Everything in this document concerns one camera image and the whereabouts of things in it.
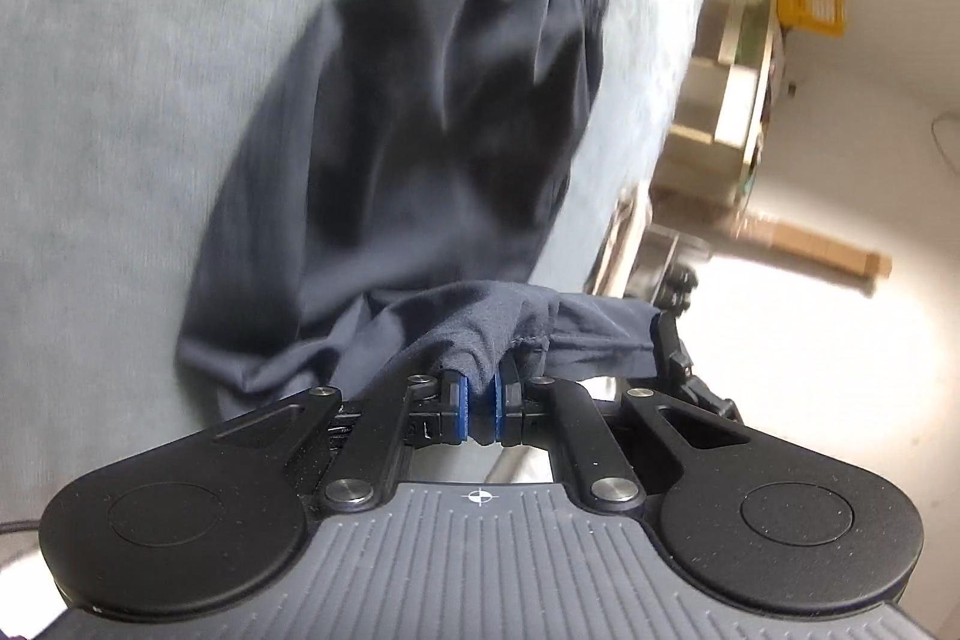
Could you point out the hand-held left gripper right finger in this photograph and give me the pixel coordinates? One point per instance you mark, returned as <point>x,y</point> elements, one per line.
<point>492,413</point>

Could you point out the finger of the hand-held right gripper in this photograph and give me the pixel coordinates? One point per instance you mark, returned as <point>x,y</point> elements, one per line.
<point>667,347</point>

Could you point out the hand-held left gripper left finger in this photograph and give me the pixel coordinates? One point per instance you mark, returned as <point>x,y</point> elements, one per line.
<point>465,411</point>

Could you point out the dark grey shorts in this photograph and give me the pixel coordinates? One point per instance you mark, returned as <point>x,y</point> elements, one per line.
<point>412,123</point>

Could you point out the metal shoe rack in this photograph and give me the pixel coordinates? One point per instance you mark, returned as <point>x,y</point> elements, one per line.
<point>652,250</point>

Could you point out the long cardboard box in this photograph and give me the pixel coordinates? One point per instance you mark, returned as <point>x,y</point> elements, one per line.
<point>825,250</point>

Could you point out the wooden shelf unit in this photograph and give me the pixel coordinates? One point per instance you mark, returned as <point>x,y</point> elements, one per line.
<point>705,108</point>

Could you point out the grey bed blanket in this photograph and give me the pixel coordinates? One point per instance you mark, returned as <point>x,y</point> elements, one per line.
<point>112,85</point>

